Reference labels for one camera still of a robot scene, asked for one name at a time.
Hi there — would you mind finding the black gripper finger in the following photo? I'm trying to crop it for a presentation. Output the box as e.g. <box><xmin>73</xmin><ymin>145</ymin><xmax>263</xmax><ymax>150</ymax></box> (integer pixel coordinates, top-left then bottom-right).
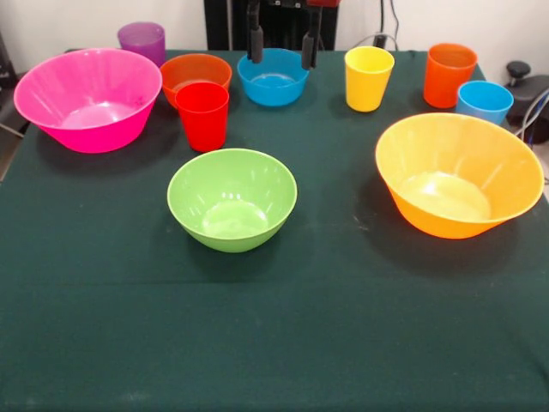
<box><xmin>300</xmin><ymin>6</ymin><xmax>323</xmax><ymax>71</ymax></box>
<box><xmin>245</xmin><ymin>0</ymin><xmax>264</xmax><ymax>64</ymax></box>

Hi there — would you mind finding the grey cable bundle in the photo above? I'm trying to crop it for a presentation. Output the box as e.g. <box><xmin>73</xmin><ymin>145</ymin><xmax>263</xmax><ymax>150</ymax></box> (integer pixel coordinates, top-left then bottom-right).
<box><xmin>516</xmin><ymin>89</ymin><xmax>549</xmax><ymax>149</ymax></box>

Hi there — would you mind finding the blue plastic bowl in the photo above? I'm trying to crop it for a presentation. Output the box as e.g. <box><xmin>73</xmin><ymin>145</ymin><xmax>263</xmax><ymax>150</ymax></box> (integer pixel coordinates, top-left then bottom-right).
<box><xmin>237</xmin><ymin>47</ymin><xmax>311</xmax><ymax>107</ymax></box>

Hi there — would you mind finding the purple plastic cup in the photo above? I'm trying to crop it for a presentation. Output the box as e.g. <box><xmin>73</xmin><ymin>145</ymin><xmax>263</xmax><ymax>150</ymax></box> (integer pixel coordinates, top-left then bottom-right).
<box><xmin>118</xmin><ymin>21</ymin><xmax>167</xmax><ymax>69</ymax></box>

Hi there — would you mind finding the orange plastic bowl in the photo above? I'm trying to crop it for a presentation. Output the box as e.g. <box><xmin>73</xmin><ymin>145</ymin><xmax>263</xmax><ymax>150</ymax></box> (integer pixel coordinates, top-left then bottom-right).
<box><xmin>160</xmin><ymin>52</ymin><xmax>233</xmax><ymax>110</ymax></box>

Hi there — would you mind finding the yellow plastic cup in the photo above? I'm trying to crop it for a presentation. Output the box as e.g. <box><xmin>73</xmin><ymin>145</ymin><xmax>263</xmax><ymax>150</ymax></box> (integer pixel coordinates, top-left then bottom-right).
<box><xmin>344</xmin><ymin>45</ymin><xmax>395</xmax><ymax>113</ymax></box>

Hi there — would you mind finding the dark green tablecloth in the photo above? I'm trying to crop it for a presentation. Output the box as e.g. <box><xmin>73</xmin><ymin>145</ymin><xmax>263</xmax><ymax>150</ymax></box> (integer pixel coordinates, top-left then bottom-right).
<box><xmin>0</xmin><ymin>48</ymin><xmax>549</xmax><ymax>412</ymax></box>

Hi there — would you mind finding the black wall cable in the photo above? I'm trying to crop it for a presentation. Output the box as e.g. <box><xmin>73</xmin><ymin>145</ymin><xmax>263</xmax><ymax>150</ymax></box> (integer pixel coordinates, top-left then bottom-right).
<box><xmin>355</xmin><ymin>0</ymin><xmax>401</xmax><ymax>51</ymax></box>

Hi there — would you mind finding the red plastic cup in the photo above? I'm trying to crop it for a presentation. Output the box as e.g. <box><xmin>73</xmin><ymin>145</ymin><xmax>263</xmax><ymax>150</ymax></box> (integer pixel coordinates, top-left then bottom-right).
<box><xmin>174</xmin><ymin>82</ymin><xmax>231</xmax><ymax>153</ymax></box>

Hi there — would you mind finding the blue plastic cup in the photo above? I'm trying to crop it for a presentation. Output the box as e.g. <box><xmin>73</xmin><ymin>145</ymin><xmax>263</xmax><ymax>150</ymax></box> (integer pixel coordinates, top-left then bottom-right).
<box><xmin>455</xmin><ymin>80</ymin><xmax>515</xmax><ymax>126</ymax></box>

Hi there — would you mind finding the green plastic bowl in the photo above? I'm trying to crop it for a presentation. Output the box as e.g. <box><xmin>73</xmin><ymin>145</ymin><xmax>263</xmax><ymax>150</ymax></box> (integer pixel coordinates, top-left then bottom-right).
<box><xmin>166</xmin><ymin>148</ymin><xmax>299</xmax><ymax>253</ymax></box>

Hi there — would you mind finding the yellow plastic bowl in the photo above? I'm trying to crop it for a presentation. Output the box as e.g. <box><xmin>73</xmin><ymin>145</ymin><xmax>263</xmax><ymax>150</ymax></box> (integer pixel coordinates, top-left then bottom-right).
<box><xmin>374</xmin><ymin>112</ymin><xmax>545</xmax><ymax>239</ymax></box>

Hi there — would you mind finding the orange plastic cup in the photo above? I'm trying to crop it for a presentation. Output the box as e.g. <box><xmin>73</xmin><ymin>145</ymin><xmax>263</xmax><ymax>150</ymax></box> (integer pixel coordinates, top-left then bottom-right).
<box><xmin>423</xmin><ymin>42</ymin><xmax>479</xmax><ymax>109</ymax></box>

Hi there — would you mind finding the pink plastic bowl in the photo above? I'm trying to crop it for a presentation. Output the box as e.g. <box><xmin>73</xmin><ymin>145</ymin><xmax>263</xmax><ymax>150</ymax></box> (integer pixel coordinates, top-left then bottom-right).
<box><xmin>13</xmin><ymin>47</ymin><xmax>164</xmax><ymax>155</ymax></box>

